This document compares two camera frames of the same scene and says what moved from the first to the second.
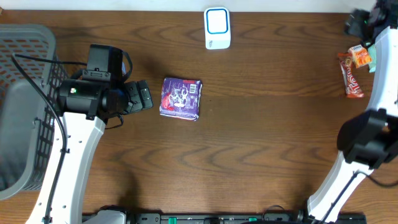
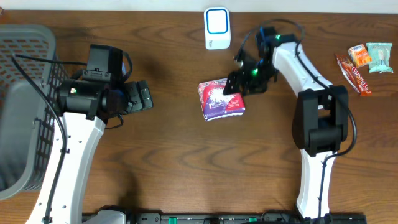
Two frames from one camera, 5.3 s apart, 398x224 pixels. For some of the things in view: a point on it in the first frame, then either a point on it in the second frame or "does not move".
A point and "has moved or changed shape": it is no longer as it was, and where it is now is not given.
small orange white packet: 360,55 does not move
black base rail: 245,218 does not move
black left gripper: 130,97 does not move
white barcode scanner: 217,28 does not move
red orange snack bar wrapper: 353,89 has moved or changed shape
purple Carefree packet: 180,98 → 216,105
